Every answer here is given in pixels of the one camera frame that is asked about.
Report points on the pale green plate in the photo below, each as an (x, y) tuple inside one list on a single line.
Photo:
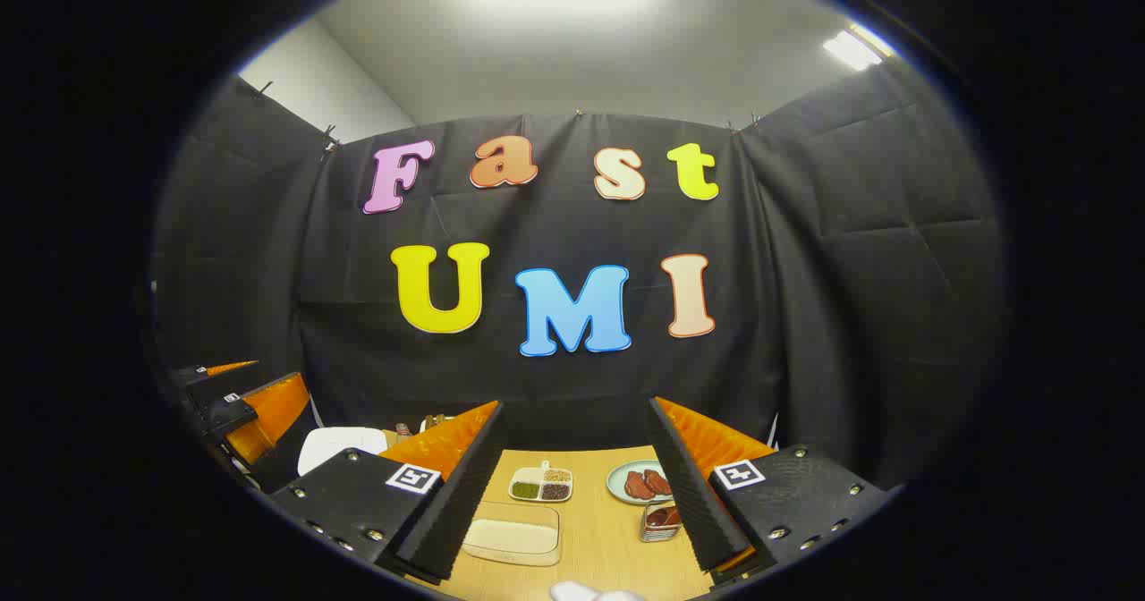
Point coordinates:
[(617, 483)]

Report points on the black backdrop cloth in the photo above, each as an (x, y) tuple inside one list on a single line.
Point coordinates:
[(572, 225)]

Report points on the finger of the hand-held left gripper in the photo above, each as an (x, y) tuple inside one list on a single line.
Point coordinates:
[(234, 415), (190, 374)]

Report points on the brown toast slice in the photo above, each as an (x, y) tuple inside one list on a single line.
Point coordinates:
[(434, 420)]

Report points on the white divided bean dish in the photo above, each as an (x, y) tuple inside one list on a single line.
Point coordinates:
[(541, 486)]

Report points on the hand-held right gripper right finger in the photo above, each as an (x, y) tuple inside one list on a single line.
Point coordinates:
[(693, 503)]

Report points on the white rice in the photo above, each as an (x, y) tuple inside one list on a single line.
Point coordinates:
[(512, 537)]

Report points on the small ceiling light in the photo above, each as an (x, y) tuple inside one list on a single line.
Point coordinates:
[(852, 48)]

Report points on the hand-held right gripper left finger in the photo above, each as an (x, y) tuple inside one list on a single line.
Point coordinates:
[(465, 503)]

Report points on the white rice cooker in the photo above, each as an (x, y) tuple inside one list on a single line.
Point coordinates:
[(340, 444)]

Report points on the clear plastic container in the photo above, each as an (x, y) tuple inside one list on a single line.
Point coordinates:
[(512, 558)]

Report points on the red meat piece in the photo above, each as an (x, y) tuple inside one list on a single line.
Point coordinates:
[(638, 486), (658, 481)]

